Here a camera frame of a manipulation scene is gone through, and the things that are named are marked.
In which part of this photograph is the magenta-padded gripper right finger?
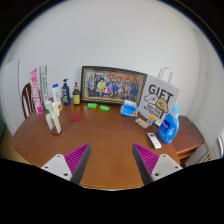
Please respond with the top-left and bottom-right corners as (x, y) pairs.
(132, 143), (184, 186)

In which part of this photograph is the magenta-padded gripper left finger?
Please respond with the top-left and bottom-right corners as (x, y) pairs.
(40, 143), (92, 185)

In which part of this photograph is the clear bottle with green label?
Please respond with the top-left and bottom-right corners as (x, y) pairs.
(45, 109), (63, 136)

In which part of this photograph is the white remote control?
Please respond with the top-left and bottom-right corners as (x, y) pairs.
(147, 132), (162, 150)

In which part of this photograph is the small clear snack packet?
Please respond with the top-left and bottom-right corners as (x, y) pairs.
(134, 117), (150, 130)

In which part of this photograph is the blue detergent bottle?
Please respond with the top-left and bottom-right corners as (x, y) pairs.
(157, 105), (181, 145)

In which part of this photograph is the small orange and blue box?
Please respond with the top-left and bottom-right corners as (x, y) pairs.
(146, 115), (158, 127)

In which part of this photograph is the blue tissue pack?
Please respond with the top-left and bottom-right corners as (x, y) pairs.
(120, 99), (139, 118)

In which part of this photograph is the white mug with yellow rim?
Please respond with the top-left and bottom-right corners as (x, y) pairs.
(44, 99), (64, 118)

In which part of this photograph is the white paper gift bag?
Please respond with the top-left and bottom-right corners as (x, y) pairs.
(137, 67), (181, 127)

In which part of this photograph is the brown bottle with yellow label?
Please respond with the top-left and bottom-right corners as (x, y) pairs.
(72, 82), (82, 106)

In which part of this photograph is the dark blue pump bottle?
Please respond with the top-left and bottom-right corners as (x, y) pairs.
(61, 78), (71, 106)

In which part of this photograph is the white bottle with blue cap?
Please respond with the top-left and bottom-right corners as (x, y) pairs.
(51, 83), (62, 105)

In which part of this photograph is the pink cylindrical tube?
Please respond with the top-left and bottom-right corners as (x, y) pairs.
(29, 68), (44, 116)

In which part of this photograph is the brown wooden chair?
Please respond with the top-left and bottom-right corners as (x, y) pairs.
(21, 82), (36, 120)

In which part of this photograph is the framed group photo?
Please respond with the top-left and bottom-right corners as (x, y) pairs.
(80, 65), (148, 107)

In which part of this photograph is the white and green cylindrical tube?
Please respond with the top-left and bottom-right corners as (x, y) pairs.
(39, 65), (50, 104)

